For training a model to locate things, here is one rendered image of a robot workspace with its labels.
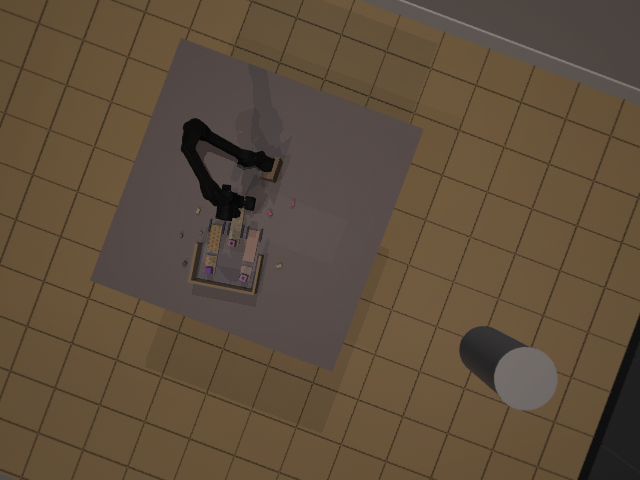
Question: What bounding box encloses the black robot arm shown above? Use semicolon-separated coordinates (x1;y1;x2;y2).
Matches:
181;118;275;221

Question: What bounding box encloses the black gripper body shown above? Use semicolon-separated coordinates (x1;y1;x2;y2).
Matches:
229;192;256;211

